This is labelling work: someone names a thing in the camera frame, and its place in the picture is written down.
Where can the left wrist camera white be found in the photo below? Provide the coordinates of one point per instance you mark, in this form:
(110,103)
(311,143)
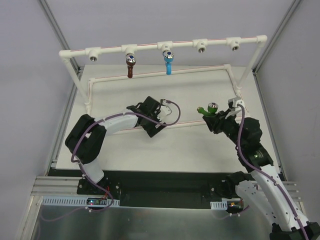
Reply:
(164,110)

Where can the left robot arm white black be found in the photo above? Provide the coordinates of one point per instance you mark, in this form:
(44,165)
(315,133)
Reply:
(86,138)

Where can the white PVC pipe frame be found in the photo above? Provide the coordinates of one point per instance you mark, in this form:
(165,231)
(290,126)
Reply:
(200,45)

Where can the right white cable duct board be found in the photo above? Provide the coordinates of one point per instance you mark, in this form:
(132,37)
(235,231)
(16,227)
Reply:
(227,205)

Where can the blue plastic water faucet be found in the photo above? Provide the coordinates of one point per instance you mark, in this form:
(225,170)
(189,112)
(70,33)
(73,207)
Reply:
(168,57)

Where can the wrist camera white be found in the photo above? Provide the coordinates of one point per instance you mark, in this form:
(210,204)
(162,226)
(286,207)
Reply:
(164,110)
(235,106)

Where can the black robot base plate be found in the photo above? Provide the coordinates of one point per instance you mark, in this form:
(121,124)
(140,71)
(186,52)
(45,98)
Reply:
(151,189)

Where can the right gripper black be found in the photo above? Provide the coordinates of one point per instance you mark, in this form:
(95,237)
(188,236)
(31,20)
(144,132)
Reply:
(211,121)

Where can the white cable duct board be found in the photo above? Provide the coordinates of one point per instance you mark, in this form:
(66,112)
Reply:
(71,201)
(227,205)

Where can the brown plastic water faucet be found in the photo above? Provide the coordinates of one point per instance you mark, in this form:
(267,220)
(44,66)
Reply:
(130,61)

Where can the aluminium enclosure frame post left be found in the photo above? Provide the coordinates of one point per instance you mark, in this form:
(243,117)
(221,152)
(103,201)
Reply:
(48,13)

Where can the aluminium enclosure frame post right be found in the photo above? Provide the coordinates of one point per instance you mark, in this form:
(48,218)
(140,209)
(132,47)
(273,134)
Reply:
(293,8)

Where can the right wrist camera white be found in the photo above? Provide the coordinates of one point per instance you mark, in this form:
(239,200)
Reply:
(235,106)

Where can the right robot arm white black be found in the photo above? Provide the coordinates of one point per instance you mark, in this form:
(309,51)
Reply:
(272,202)

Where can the left white cable duct board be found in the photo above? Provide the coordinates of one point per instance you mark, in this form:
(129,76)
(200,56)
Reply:
(71,201)

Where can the green plastic water faucet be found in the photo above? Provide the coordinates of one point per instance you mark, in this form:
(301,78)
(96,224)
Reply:
(212,109)

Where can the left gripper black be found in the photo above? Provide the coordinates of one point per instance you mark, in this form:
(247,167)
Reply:
(155,126)

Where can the aluminium enclosure frame post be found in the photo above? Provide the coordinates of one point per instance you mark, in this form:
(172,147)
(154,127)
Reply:
(293,8)
(48,13)

